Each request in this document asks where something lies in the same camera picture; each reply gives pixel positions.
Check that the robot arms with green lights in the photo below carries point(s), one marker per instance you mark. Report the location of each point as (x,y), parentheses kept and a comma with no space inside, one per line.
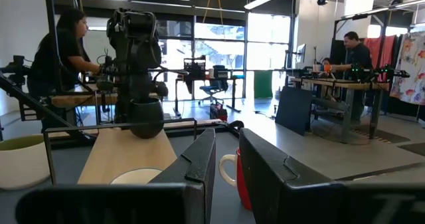
(382,73)

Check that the person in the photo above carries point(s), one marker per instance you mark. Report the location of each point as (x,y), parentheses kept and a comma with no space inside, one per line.
(326,62)
(360,56)
(63,61)

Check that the dark floor mat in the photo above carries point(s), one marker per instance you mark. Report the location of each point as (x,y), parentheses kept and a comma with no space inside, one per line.
(382,136)

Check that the black plastic crate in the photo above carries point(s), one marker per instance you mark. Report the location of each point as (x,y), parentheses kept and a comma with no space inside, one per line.
(194,66)

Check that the small computer monitor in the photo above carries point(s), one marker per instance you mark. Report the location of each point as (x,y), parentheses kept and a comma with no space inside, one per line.
(301,52)

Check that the floral cloth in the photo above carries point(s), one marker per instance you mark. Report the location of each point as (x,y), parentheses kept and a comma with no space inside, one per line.
(411,67)

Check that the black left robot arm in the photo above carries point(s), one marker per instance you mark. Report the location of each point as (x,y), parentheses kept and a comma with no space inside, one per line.
(136,51)

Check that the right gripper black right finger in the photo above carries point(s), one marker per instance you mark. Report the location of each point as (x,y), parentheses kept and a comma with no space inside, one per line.
(265,184)

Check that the wooden shelf with black frame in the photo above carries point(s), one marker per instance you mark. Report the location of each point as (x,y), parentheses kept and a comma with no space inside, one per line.
(126,157)

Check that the blue office chair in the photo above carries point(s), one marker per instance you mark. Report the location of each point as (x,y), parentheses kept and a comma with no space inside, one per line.
(212,88)

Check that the green panel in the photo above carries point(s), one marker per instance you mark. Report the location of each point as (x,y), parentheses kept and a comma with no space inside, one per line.
(263,84)

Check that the black rig frame post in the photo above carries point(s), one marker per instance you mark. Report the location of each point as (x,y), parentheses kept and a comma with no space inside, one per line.
(53,18)

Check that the orange red cloth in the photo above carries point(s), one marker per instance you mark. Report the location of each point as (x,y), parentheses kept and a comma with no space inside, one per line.
(378,48)

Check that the red and white mug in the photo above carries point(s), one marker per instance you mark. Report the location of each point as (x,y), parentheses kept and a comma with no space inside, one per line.
(222,170)

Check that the wooden top desk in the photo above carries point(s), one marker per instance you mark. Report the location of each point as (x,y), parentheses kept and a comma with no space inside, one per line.
(76,100)

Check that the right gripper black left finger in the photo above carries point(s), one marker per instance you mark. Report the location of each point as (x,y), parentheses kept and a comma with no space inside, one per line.
(199,171)

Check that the yellow and white mug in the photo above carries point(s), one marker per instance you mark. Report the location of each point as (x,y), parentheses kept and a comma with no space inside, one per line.
(136,177)

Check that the black standing desk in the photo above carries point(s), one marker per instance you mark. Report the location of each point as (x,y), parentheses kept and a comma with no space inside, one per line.
(234,94)

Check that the black board panel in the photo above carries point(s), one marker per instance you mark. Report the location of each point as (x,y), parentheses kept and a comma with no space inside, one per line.
(293,111)

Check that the wooden top work table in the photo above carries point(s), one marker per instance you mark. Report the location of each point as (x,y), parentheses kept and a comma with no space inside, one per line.
(345,84)

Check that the large white mug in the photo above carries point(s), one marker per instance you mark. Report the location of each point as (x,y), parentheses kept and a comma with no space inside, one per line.
(20,167)

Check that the black diagonal frame strut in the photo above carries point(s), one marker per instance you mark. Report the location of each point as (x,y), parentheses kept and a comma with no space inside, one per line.
(33,106)

